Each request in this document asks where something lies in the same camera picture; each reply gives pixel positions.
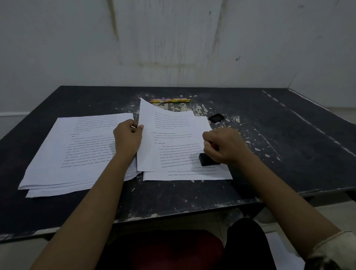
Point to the person's left hand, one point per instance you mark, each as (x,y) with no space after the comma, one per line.
(126,140)

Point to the white paper on floor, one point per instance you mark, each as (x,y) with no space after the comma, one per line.
(283,254)

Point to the stack of printed papers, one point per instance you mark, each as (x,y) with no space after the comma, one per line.
(75,155)

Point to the pink patterned pencil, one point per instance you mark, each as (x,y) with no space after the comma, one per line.
(164,99)

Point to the person's left forearm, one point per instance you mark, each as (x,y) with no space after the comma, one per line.
(89,211)

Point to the person's right fingers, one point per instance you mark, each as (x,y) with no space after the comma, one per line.
(209,141)

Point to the lifted printed paper sheet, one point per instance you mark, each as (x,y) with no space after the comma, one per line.
(169,139)

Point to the pale patterned sleeve cuff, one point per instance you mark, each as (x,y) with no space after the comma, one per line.
(333,251)

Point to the person's black trouser leg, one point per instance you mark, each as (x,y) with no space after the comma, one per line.
(246,244)

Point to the red and black rubber stamp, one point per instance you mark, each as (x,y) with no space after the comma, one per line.
(207,159)

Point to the person's right forearm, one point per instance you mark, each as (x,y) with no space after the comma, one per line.
(281,203)

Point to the flat printed paper sheet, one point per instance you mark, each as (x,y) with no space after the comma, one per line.
(194,174)

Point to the yellow green pencil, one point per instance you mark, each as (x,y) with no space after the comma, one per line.
(180,101)

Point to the small black stamp cap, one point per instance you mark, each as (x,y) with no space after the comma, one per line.
(216,118)

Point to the dark red chair seat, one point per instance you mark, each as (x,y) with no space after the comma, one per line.
(167,250)

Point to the person's right hand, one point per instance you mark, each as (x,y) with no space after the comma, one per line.
(230,146)

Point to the person's left thumb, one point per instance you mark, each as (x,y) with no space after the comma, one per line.
(140,128)

